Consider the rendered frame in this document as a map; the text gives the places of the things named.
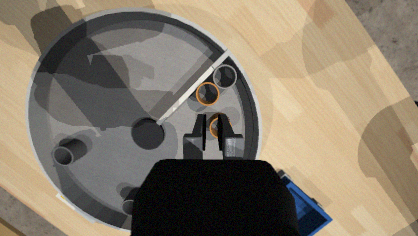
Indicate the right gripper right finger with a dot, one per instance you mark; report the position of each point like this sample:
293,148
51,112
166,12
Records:
233,146

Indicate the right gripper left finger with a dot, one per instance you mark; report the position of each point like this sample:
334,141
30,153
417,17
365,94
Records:
193,146

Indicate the blue crate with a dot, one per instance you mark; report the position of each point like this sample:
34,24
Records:
310,216

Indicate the grey turntable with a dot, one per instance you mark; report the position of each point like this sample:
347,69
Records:
116,66

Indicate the bronze bushing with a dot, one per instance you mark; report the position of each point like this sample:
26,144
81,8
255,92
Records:
212,130
200,100

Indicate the tan wooden board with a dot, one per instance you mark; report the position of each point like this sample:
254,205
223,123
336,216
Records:
6,230

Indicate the wooden table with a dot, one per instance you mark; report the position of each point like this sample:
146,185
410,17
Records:
316,100

